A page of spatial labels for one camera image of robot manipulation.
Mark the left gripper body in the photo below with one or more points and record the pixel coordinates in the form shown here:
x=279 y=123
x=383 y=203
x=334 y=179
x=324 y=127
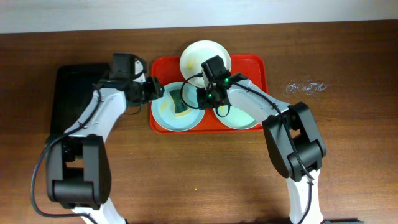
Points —
x=156 y=88

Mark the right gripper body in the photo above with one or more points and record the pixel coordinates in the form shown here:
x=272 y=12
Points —
x=209 y=102

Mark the light blue plate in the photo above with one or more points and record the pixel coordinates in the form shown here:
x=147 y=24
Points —
x=234 y=118
x=163 y=111

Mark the green and yellow sponge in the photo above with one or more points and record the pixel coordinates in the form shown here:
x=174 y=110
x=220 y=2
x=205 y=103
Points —
x=180 y=108

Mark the white plate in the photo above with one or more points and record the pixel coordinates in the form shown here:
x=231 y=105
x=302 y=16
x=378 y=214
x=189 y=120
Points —
x=197 y=53

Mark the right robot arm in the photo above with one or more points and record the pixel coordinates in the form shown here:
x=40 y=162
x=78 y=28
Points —
x=294 y=143

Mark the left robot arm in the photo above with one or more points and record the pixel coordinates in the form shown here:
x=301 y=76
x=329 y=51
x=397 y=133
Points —
x=78 y=175

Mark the red plastic serving tray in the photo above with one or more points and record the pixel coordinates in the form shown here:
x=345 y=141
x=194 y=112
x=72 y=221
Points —
x=167 y=70

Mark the black plastic tray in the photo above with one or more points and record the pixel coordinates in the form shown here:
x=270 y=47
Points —
x=73 y=93

